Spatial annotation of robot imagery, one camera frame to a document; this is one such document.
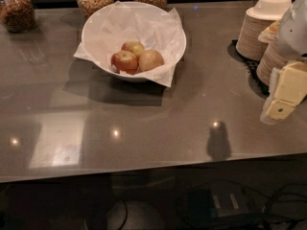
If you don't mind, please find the white bowl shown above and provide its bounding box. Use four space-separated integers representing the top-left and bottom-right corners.
81 1 187 83

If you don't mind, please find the glass jar left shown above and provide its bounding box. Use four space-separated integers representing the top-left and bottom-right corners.
0 0 36 33

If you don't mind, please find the yellow-red apple back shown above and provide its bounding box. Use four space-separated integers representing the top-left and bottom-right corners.
122 40 145 58

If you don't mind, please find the black cable under table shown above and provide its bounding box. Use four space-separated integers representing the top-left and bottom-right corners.
255 182 307 230

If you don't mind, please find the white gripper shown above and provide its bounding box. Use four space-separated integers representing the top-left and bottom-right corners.
260 0 307 125

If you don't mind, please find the paper bowl stack front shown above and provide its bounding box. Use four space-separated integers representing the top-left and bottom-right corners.
256 20 288 86

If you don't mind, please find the yellowish apple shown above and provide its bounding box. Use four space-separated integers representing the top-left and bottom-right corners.
139 50 164 72

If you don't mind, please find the black mat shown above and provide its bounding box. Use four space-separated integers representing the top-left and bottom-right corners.
235 50 269 97

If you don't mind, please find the red apple front left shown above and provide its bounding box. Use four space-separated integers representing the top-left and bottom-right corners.
110 50 138 75

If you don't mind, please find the white paper liner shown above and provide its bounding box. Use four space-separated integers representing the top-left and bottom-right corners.
73 0 185 88

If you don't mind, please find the dark box under table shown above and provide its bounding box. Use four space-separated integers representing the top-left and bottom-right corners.
178 186 257 229

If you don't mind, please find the paper bowl stack rear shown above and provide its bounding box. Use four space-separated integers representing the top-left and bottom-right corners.
236 0 292 61

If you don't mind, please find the paper bowl stack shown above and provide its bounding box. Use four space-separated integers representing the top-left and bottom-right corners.
256 20 288 86
236 0 292 61

